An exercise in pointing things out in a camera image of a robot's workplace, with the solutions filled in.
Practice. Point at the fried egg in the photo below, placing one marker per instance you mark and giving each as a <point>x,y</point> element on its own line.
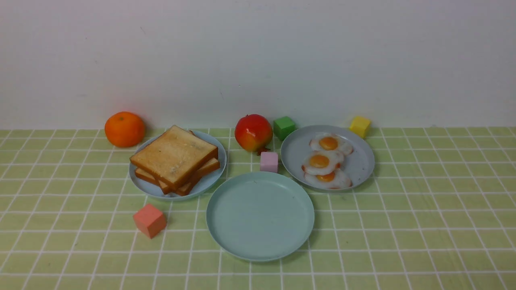
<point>335,180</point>
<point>321,163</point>
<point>331,142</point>

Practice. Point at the toast slice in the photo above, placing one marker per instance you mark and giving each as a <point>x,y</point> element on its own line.
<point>187,187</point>
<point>174,156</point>
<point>207,168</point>

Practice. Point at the red pomegranate fruit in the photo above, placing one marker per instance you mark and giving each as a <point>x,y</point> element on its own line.
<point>253,133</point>

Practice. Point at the pink cube block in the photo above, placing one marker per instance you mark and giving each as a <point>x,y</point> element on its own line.
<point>269,162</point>

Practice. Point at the green cube block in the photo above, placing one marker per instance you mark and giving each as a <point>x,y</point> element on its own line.
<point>283,127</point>

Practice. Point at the teal centre plate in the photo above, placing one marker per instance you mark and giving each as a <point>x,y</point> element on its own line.
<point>260,216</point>

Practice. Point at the grey egg plate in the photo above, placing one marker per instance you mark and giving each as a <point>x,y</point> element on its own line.
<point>359,165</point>

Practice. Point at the yellow cube block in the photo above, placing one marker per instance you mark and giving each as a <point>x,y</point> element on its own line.
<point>360,126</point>

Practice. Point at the salmon red cube block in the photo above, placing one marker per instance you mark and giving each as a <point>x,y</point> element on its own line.
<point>150,220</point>

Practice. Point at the orange mandarin fruit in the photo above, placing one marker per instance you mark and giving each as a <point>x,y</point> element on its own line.
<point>125,129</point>

